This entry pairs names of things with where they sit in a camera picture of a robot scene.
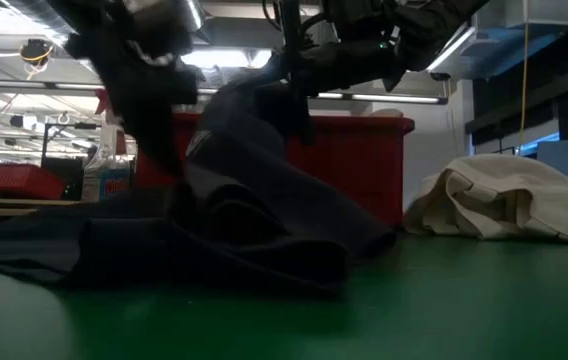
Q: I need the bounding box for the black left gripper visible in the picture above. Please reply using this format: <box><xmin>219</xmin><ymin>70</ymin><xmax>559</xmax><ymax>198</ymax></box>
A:
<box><xmin>63</xmin><ymin>19</ymin><xmax>206</xmax><ymax>177</ymax></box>

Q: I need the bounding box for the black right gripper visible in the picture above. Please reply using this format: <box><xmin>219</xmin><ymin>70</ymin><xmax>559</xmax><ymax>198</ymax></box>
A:
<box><xmin>255</xmin><ymin>38</ymin><xmax>401</xmax><ymax>147</ymax></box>

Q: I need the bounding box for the dark navy garment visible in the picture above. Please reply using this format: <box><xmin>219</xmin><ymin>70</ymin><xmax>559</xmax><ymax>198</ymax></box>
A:
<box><xmin>0</xmin><ymin>69</ymin><xmax>399</xmax><ymax>297</ymax></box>

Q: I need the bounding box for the red plastic laundry bin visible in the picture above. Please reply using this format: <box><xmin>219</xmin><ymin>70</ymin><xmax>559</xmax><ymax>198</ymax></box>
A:
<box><xmin>133</xmin><ymin>112</ymin><xmax>416</xmax><ymax>230</ymax></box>

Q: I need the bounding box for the small red plastic bin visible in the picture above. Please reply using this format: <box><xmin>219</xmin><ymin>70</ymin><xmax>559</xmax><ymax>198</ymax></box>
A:
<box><xmin>0</xmin><ymin>162</ymin><xmax>67</xmax><ymax>200</ymax></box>

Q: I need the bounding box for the clear spray bottle red trigger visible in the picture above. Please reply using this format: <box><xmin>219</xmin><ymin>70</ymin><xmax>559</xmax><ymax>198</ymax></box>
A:
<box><xmin>81</xmin><ymin>89</ymin><xmax>134</xmax><ymax>204</ymax></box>

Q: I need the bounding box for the long ceiling light bar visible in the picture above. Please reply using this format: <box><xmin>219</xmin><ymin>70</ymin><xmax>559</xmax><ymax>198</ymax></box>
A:
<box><xmin>0</xmin><ymin>78</ymin><xmax>449</xmax><ymax>106</ymax></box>

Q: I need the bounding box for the black metal stand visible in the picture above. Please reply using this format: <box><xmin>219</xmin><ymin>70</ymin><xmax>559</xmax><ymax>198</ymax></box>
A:
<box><xmin>40</xmin><ymin>122</ymin><xmax>100</xmax><ymax>174</ymax></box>

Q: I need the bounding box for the beige wooden desk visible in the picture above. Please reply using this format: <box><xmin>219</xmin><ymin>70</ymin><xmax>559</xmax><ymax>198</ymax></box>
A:
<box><xmin>0</xmin><ymin>197</ymin><xmax>83</xmax><ymax>217</ymax></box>

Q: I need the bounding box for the white crumpled garment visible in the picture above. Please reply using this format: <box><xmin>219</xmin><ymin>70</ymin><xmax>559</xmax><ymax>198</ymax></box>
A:
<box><xmin>402</xmin><ymin>152</ymin><xmax>568</xmax><ymax>246</ymax></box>

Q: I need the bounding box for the white ceiling ventilation unit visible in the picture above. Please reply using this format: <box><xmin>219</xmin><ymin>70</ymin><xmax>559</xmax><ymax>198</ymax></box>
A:
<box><xmin>428</xmin><ymin>0</ymin><xmax>568</xmax><ymax>81</ymax></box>

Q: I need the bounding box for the grey blue panel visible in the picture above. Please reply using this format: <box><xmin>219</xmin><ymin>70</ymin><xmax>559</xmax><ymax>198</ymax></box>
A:
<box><xmin>536</xmin><ymin>138</ymin><xmax>568</xmax><ymax>180</ymax></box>

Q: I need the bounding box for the silver ventilation duct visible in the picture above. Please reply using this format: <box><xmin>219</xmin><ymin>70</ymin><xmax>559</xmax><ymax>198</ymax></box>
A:
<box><xmin>182</xmin><ymin>0</ymin><xmax>207</xmax><ymax>32</ymax></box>

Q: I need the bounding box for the yellow black ceiling cable reel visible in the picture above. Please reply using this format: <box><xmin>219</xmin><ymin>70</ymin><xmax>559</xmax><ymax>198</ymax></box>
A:
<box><xmin>18</xmin><ymin>38</ymin><xmax>55</xmax><ymax>69</ymax></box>

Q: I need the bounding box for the yellow hanging cable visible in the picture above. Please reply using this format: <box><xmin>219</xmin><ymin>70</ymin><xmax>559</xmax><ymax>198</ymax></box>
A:
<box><xmin>516</xmin><ymin>22</ymin><xmax>531</xmax><ymax>154</ymax></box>

